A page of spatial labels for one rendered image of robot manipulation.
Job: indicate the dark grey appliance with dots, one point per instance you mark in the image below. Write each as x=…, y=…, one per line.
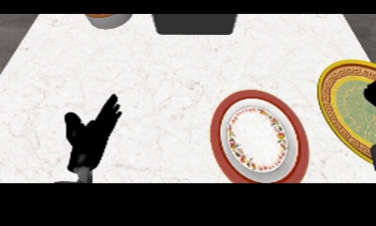
x=193, y=23

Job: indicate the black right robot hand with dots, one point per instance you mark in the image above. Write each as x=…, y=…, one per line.
x=372, y=94

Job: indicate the grey pot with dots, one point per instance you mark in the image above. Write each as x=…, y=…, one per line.
x=108, y=20

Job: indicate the yellow-rimmed green plate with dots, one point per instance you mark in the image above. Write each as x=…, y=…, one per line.
x=349, y=104

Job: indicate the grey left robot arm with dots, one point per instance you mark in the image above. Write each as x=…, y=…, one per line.
x=83, y=175

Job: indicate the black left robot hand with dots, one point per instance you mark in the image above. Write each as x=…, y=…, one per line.
x=89, y=137

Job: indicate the red-rimmed white floral plate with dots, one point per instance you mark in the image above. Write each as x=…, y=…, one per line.
x=260, y=138

